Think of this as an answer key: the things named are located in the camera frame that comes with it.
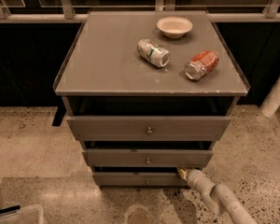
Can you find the grey drawer cabinet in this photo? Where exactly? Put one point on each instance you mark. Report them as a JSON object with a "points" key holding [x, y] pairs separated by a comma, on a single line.
{"points": [[104, 75]]}

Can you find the metal railing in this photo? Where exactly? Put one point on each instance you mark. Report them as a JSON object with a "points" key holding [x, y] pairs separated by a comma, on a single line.
{"points": [[77, 10]]}

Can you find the orange soda can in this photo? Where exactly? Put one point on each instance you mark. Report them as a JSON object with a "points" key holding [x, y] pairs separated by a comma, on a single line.
{"points": [[201, 64]]}

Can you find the grey drawer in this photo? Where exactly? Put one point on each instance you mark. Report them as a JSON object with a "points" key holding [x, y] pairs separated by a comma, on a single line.
{"points": [[146, 157], [139, 179], [148, 128]]}

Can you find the grey bottom drawer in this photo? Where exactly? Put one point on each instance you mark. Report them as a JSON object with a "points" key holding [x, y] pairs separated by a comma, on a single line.
{"points": [[139, 179]]}

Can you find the grey middle drawer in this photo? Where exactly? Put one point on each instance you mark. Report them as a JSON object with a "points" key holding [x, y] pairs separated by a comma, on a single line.
{"points": [[146, 157]]}

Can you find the white paper bowl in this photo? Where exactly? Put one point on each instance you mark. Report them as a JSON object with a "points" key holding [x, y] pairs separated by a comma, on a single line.
{"points": [[174, 27]]}

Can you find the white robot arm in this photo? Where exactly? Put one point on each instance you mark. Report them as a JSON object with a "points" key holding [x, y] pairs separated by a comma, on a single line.
{"points": [[217, 197]]}

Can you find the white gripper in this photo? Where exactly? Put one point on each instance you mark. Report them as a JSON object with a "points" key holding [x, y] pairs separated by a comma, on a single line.
{"points": [[194, 175]]}

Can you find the clear plastic bin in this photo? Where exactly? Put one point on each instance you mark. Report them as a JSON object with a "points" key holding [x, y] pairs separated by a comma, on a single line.
{"points": [[32, 214]]}

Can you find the grey top drawer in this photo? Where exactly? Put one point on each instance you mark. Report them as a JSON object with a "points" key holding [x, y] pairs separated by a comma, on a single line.
{"points": [[148, 128]]}

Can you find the green and white can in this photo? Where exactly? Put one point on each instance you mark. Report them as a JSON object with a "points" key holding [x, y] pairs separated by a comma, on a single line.
{"points": [[153, 53]]}

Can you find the white pole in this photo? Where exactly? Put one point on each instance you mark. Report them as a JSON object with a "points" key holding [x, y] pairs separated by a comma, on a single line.
{"points": [[272, 101]]}

